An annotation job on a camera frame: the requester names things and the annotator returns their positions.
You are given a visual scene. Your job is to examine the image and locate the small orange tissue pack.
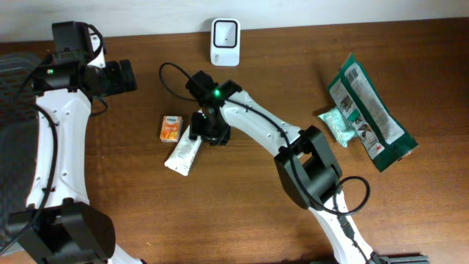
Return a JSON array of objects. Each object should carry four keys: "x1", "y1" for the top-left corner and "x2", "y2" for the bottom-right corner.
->
[{"x1": 160, "y1": 116, "x2": 183, "y2": 142}]

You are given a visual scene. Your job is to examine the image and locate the white tube gold cap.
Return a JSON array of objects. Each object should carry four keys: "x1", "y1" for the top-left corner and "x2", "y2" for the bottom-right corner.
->
[{"x1": 164, "y1": 125, "x2": 202, "y2": 176}]

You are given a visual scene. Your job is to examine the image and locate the mint green wipes pack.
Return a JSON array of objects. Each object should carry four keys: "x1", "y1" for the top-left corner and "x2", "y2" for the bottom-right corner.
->
[{"x1": 318, "y1": 107, "x2": 358, "y2": 147}]

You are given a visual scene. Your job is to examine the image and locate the green white 3M package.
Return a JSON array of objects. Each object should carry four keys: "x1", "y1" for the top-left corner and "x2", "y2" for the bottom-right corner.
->
[{"x1": 328, "y1": 54, "x2": 418, "y2": 172}]

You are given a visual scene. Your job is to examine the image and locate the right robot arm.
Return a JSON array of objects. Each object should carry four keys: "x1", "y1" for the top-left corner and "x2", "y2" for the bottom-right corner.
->
[{"x1": 185, "y1": 71, "x2": 429, "y2": 263}]

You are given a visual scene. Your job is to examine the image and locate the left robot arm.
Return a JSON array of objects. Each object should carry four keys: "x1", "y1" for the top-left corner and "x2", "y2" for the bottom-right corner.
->
[{"x1": 1, "y1": 21, "x2": 137, "y2": 263}]

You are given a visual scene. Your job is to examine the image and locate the white barcode scanner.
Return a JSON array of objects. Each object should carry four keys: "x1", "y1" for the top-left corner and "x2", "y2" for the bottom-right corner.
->
[{"x1": 210, "y1": 18, "x2": 240, "y2": 67}]

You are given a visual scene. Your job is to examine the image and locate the grey plastic basket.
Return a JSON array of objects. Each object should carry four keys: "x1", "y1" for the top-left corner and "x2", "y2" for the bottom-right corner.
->
[{"x1": 1, "y1": 52, "x2": 41, "y2": 245}]

